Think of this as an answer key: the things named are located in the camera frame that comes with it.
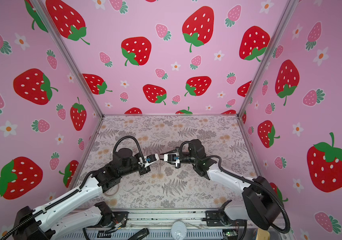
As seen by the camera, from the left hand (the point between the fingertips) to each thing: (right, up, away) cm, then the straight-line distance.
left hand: (155, 155), depth 74 cm
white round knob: (+12, -33, -8) cm, 35 cm away
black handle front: (-6, -35, -7) cm, 36 cm away
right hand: (+3, +1, -1) cm, 3 cm away
